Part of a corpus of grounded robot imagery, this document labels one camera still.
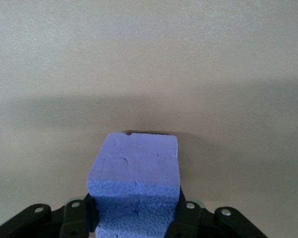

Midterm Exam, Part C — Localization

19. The purple foam cube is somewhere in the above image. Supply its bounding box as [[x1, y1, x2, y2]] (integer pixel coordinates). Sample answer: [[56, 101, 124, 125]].
[[86, 132, 181, 238]]

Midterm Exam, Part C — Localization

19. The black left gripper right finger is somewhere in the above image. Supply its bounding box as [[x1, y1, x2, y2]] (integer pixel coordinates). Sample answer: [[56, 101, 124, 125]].
[[163, 190, 267, 238]]

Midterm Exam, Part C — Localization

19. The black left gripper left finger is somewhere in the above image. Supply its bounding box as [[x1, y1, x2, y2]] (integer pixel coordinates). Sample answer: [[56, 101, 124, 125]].
[[0, 193, 100, 238]]

